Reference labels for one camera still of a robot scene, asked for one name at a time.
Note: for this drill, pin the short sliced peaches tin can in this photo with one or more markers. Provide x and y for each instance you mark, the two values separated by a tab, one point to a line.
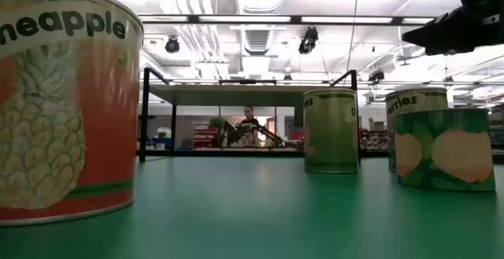
445	152

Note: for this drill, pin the black ceiling light track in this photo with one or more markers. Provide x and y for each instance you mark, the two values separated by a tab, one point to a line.
193	19

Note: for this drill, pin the orange pineapple tin can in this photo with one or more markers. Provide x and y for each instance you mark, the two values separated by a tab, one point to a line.
98	113

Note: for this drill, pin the black metal rig frame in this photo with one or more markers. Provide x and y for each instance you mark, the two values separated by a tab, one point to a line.
236	153

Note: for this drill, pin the person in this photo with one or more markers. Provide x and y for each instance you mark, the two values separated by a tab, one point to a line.
249	127

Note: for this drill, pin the berries tin can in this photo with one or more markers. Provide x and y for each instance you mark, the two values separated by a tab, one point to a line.
413	99

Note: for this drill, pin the green oranges tin can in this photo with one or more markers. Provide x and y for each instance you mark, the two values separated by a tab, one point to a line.
330	133

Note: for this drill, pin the red storage bin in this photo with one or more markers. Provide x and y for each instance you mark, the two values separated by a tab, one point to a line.
296	135

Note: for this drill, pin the blue storage bin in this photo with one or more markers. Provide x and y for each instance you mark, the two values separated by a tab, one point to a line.
161	143

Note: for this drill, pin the red storage shelf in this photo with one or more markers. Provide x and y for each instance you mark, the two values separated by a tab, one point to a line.
202	135

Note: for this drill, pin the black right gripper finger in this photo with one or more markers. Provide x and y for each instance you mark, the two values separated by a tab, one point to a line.
445	34

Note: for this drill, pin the wooden shelf with black legs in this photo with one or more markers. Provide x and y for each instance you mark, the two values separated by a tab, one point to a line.
228	95

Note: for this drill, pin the distant storage shelf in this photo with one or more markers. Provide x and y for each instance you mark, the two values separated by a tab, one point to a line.
372	139

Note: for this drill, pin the distant potted plant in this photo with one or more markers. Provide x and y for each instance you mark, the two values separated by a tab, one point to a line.
217	124

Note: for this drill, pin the black ceiling spotlight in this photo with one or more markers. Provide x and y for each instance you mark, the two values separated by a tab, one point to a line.
172	45
376	76
308	40

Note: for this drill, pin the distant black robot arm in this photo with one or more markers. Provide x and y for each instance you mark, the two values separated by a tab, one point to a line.
232	133
271	135

